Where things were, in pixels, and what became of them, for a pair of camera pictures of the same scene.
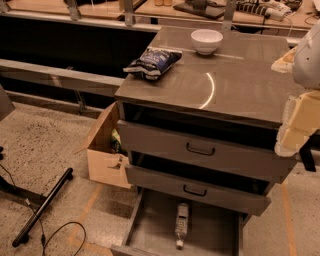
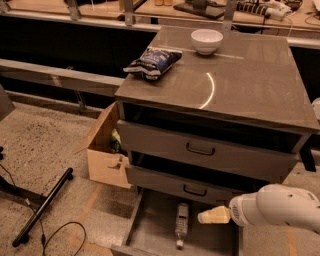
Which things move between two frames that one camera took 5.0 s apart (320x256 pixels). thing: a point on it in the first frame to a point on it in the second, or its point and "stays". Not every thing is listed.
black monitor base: x=200 y=7 stays
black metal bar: x=23 y=236 stays
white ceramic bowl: x=206 y=41 stays
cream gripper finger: x=301 y=119 to x=242 y=209
